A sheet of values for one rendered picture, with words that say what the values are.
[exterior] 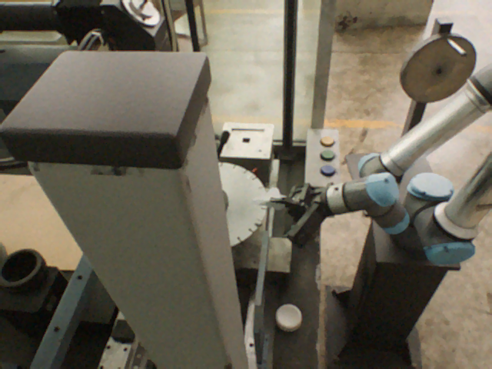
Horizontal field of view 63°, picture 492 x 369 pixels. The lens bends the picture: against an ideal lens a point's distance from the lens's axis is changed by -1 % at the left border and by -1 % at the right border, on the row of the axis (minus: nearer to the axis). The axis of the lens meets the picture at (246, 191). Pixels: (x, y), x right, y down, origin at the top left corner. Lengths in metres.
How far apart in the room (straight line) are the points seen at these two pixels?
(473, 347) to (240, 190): 1.36
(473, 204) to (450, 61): 1.10
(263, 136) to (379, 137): 1.56
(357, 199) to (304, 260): 0.38
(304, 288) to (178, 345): 1.04
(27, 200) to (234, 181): 0.81
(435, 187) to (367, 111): 1.93
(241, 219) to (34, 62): 0.65
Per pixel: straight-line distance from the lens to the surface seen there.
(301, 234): 0.98
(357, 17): 4.15
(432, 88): 2.09
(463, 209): 1.07
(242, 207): 1.12
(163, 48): 0.66
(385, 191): 0.92
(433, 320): 2.12
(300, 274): 1.23
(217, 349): 0.18
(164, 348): 0.19
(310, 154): 1.35
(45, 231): 1.52
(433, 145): 1.05
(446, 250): 1.12
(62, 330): 0.93
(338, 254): 2.19
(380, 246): 1.33
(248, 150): 1.37
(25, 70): 0.69
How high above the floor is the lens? 1.81
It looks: 48 degrees down
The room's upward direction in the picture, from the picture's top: 5 degrees counter-clockwise
